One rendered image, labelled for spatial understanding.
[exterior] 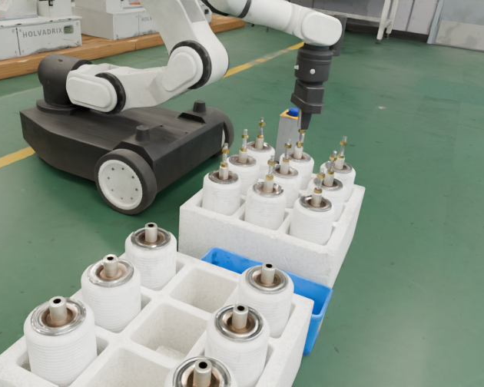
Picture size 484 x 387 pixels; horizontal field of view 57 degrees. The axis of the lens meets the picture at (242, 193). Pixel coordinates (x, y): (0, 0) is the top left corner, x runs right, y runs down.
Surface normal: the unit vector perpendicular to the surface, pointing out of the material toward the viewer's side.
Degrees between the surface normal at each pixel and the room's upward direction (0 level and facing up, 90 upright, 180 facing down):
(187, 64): 90
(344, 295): 0
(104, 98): 90
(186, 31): 90
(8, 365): 0
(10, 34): 90
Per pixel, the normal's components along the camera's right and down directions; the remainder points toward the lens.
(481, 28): -0.42, 0.40
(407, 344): 0.10, -0.87
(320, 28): 0.33, 0.48
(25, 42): 0.90, 0.28
